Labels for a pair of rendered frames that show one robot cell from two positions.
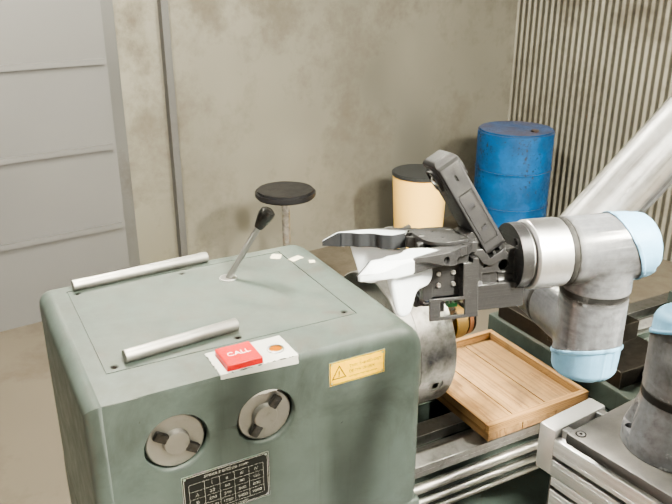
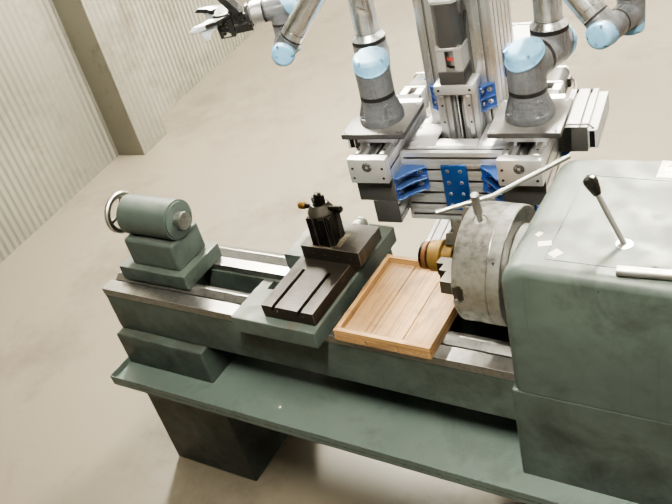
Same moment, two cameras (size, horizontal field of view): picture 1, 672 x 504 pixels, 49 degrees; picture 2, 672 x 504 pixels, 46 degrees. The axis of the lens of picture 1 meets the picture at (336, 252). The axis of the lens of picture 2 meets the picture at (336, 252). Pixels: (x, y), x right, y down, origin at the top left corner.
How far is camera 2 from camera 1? 2.77 m
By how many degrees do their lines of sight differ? 96
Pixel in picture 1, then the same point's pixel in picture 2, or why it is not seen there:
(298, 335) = (644, 173)
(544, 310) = (636, 14)
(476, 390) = (430, 300)
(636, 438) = (551, 109)
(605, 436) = (548, 126)
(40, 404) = not seen: outside the picture
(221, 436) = not seen: outside the picture
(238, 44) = not seen: outside the picture
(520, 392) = (411, 283)
